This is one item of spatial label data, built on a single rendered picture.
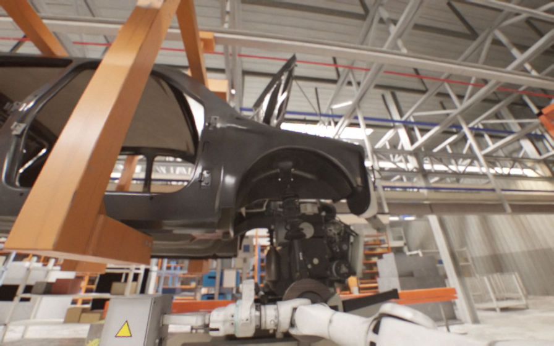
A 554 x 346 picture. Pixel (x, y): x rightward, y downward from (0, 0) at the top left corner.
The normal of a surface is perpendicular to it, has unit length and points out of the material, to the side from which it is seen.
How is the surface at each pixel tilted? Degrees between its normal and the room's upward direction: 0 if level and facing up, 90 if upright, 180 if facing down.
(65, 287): 90
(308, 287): 90
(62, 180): 90
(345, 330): 71
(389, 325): 59
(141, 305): 90
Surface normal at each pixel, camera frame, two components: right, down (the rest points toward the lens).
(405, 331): -0.65, -0.71
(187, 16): 0.03, 0.89
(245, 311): 0.10, -0.84
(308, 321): -0.79, -0.24
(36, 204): 0.13, -0.45
